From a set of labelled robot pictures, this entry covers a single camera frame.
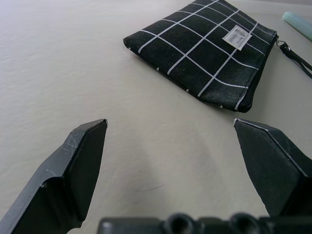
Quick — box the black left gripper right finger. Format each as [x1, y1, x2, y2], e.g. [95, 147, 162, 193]
[233, 118, 312, 218]

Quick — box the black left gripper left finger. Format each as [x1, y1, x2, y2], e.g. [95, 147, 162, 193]
[0, 118, 108, 234]

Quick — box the black grid-pattern pouch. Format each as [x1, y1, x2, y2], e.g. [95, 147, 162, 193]
[122, 0, 279, 113]

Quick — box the light green object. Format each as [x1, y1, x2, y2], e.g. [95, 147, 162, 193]
[282, 11, 312, 41]

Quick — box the black wrist strap with clasp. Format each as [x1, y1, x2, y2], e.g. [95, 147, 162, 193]
[276, 34, 312, 79]

